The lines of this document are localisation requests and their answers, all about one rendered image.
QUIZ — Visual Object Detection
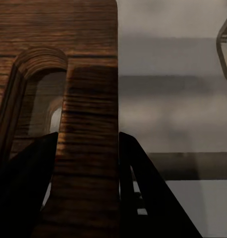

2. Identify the cutting board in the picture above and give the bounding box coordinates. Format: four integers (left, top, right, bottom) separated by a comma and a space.
0, 0, 119, 238

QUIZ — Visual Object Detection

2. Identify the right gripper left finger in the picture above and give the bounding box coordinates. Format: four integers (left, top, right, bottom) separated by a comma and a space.
0, 132, 58, 238

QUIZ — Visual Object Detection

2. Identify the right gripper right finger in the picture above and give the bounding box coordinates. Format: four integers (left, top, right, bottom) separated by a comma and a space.
118, 132, 202, 238

